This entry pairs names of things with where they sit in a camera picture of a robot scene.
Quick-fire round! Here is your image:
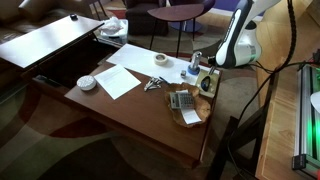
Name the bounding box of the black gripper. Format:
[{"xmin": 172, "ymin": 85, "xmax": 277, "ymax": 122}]
[{"xmin": 207, "ymin": 55, "xmax": 218, "ymax": 66}]

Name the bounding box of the white masking tape roll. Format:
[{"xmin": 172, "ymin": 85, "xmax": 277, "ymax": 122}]
[{"xmin": 153, "ymin": 52, "xmax": 170, "ymax": 66}]

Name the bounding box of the light wooden cabinet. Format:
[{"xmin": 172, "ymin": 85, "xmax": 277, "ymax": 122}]
[{"xmin": 252, "ymin": 0, "xmax": 320, "ymax": 180}]

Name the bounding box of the black power cable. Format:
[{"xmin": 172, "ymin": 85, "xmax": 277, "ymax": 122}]
[{"xmin": 226, "ymin": 60, "xmax": 320, "ymax": 180}]

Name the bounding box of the small printed white paper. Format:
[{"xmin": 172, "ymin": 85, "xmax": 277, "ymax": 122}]
[{"xmin": 93, "ymin": 64, "xmax": 142, "ymax": 101}]

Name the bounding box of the white note card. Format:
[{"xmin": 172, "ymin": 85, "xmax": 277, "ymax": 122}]
[{"xmin": 180, "ymin": 108, "xmax": 203, "ymax": 126}]

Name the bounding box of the large white paper sheet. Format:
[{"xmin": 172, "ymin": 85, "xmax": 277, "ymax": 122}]
[{"xmin": 106, "ymin": 43, "xmax": 221, "ymax": 86}]

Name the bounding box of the rough wooden bowl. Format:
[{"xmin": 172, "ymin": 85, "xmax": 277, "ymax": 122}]
[{"xmin": 164, "ymin": 82, "xmax": 212, "ymax": 128}]

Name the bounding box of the white round speaker puck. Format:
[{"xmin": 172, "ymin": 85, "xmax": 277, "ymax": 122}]
[{"xmin": 76, "ymin": 75, "xmax": 98, "ymax": 92}]

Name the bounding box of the aluminium extrusion frame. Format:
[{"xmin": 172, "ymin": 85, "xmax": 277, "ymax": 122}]
[{"xmin": 291, "ymin": 63, "xmax": 320, "ymax": 179}]

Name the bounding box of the black metal stand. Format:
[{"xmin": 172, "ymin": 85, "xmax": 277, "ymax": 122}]
[{"xmin": 206, "ymin": 73, "xmax": 278, "ymax": 180}]

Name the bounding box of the dark round side table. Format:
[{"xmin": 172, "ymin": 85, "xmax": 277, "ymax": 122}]
[{"xmin": 147, "ymin": 3, "xmax": 205, "ymax": 58}]

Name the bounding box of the clear plastic storage bin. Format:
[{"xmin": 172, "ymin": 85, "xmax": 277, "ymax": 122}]
[{"xmin": 96, "ymin": 18, "xmax": 129, "ymax": 46}]

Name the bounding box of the patterned green brown rug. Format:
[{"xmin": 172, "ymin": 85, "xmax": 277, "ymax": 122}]
[{"xmin": 0, "ymin": 0, "xmax": 268, "ymax": 180}]

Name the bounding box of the grey desk calculator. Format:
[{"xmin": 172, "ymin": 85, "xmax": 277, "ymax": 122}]
[{"xmin": 169, "ymin": 91, "xmax": 196, "ymax": 110}]

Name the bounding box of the white rounded object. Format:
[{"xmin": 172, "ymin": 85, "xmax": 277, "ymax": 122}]
[{"xmin": 309, "ymin": 90, "xmax": 320, "ymax": 114}]

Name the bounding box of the black pen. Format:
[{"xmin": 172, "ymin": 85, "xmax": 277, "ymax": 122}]
[{"xmin": 158, "ymin": 76, "xmax": 171, "ymax": 85}]

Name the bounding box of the crumpled white cloth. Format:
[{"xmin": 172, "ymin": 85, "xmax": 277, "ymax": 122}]
[{"xmin": 99, "ymin": 16, "xmax": 125, "ymax": 34}]

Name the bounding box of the dark brown armchair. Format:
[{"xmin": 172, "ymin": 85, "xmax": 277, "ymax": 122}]
[{"xmin": 124, "ymin": 0, "xmax": 169, "ymax": 37}]

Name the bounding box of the chair with blue round base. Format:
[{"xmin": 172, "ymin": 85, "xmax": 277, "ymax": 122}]
[{"xmin": 168, "ymin": 0, "xmax": 216, "ymax": 33}]

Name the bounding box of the blue tape roll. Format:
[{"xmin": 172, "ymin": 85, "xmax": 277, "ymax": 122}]
[{"xmin": 187, "ymin": 64, "xmax": 201, "ymax": 76}]

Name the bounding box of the brown leather sofa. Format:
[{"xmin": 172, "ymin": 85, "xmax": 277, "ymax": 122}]
[{"xmin": 0, "ymin": 0, "xmax": 94, "ymax": 44}]

